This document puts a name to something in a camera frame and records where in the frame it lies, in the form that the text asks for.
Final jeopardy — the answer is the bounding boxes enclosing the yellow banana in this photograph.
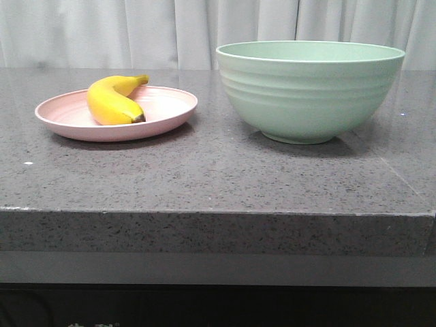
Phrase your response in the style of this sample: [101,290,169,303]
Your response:
[87,74,149,125]

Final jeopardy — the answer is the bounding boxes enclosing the green ribbed bowl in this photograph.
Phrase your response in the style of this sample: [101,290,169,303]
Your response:
[216,40,405,144]

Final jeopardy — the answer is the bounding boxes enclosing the pink plate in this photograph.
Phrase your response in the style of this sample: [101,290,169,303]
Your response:
[35,86,198,142]

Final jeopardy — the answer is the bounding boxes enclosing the white curtain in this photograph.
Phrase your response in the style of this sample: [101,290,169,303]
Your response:
[1,1,435,70]

